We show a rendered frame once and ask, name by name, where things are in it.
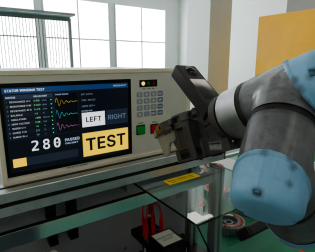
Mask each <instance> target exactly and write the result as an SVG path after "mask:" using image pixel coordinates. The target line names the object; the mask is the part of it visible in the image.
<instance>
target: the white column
mask: <svg viewBox="0 0 315 252"><path fill-rule="evenodd" d="M232 3H233V0H187V45H186V65H187V66H194V67H196V68H197V70H198V71H199V72H200V73H201V74H202V76H203V77H204V78H205V79H206V80H207V81H208V83H209V84H210V85H211V86H212V87H213V88H214V90H215V91H216V92H217V93H218V94H219V95H220V94H221V93H222V92H224V91H226V90H228V81H229V61H230V42H231V23H232Z"/></svg>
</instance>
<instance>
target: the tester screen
mask: <svg viewBox="0 0 315 252"><path fill-rule="evenodd" d="M1 94H2V103H3V111H4V120H5V129H6V138H7V146H8V155H9V164H10V172H11V174H13V173H18V172H24V171H29V170H34V169H39V168H44V167H49V166H55V165H60V164H65V163H70V162H75V161H80V160H86V159H91V158H96V157H101V156H106V155H111V154H117V153H122V152H127V151H129V108H128V83H104V84H82V85H60V86H38V87H16V88H1ZM118 109H127V122H120V123H113V124H105V125H97V126H90V127H83V126H82V113H88V112H98V111H108V110H118ZM126 127H128V149H123V150H118V151H112V152H107V153H102V154H96V155H91V156H86V157H84V152H83V135H82V134H84V133H91V132H98V131H105V130H112V129H119V128H126ZM59 136H62V146H63V148H57V149H51V150H45V151H39V152H32V153H30V143H29V141H31V140H38V139H45V138H52V137H59ZM74 149H78V156H76V157H70V158H65V159H59V160H54V161H49V162H43V163H38V164H32V165H27V166H22V167H16V168H14V164H13V160H15V159H21V158H27V157H33V156H39V155H45V154H51V153H57V152H62V151H68V150H74Z"/></svg>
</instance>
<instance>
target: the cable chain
mask: <svg viewBox="0 0 315 252"><path fill-rule="evenodd" d="M76 202H77V200H76V199H72V200H68V201H65V206H66V208H65V211H66V212H67V213H66V214H68V213H71V212H74V211H77V209H76V208H77V203H76ZM56 205H57V204H53V205H50V206H46V207H44V211H45V218H46V220H47V219H50V218H54V217H56V216H57V215H56V213H57V212H56ZM78 231H79V228H78V227H76V228H73V229H70V230H67V231H65V233H66V235H67V236H68V238H69V239H70V240H74V239H77V238H78V237H79V233H78ZM58 238H59V236H58V233H57V234H54V235H51V236H48V237H46V238H45V239H46V241H47V243H48V245H49V247H50V248H51V247H54V246H56V245H58V244H59V240H58Z"/></svg>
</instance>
